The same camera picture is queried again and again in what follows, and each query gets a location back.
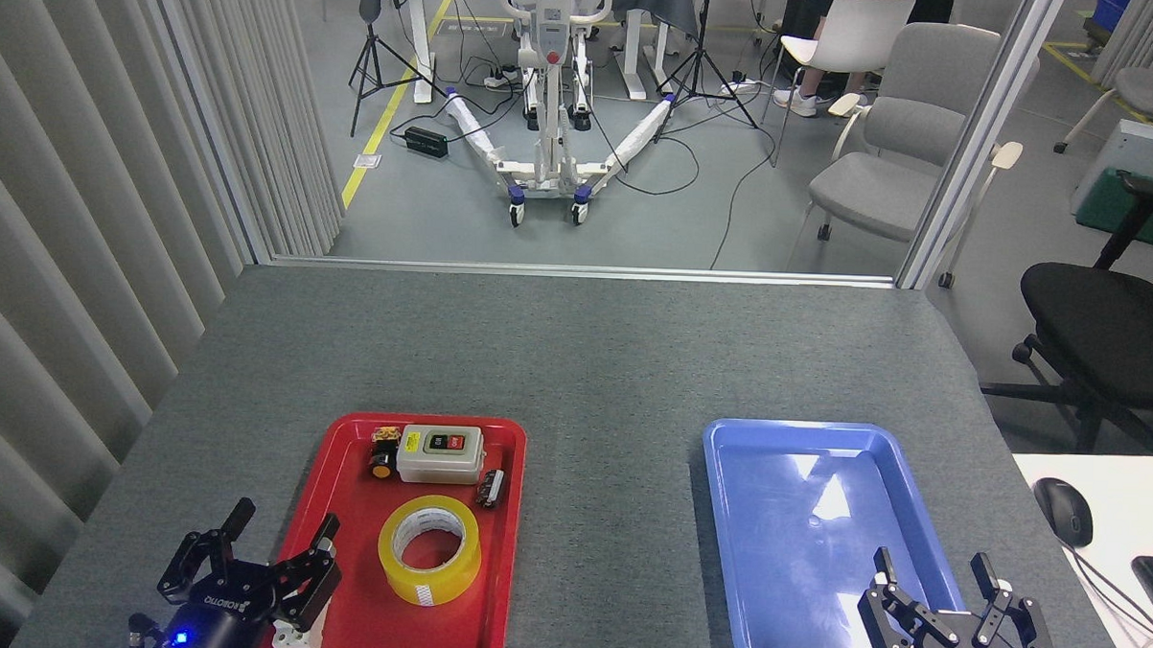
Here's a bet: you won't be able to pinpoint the white wheeled stand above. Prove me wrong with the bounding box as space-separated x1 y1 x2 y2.
441 0 680 234

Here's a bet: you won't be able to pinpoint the person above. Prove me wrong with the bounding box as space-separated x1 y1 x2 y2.
772 0 958 124

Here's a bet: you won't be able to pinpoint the silver frame post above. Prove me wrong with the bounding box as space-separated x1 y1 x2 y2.
896 0 1069 295

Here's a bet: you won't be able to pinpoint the white plastic chair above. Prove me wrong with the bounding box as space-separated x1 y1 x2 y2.
759 0 917 172

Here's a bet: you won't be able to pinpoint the blue plastic tray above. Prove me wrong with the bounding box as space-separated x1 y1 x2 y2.
696 417 991 648

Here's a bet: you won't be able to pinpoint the white desk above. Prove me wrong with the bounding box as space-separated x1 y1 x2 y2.
1006 451 1153 648

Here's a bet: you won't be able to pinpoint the black office chair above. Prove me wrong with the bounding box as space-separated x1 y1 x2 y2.
978 166 1153 456

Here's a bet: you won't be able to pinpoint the dark cloth covered table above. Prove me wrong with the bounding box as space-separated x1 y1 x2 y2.
354 0 713 114

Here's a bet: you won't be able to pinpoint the black tripod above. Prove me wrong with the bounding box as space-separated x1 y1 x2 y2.
346 0 451 141
653 0 764 148

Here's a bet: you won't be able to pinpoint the grey two-button switch box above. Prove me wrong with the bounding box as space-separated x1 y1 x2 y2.
396 424 489 487

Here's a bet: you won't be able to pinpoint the black mouse cable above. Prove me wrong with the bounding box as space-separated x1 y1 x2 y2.
1064 543 1153 648

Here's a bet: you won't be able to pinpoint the light grey box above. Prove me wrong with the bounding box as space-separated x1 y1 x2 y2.
1070 118 1153 220

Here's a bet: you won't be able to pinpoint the yellow black push button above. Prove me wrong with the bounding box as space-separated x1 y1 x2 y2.
368 427 404 482

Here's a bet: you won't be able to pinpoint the red plastic tray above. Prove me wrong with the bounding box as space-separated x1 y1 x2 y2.
250 408 528 648

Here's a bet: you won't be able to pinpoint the white circuit breaker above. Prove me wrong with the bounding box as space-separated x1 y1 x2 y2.
271 582 331 648

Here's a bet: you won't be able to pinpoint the yellow tape roll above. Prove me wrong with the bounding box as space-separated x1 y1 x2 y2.
376 493 485 610

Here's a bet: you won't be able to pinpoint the grey padded chair, wooden armrests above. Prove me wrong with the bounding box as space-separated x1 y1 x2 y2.
787 18 1044 291

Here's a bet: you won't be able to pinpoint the black power adapter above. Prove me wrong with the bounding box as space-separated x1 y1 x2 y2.
403 126 450 159

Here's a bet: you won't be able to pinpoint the black computer mouse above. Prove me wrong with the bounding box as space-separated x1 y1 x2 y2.
1031 476 1095 549

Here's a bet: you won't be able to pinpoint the green box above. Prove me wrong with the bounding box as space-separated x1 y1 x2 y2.
1075 167 1153 247

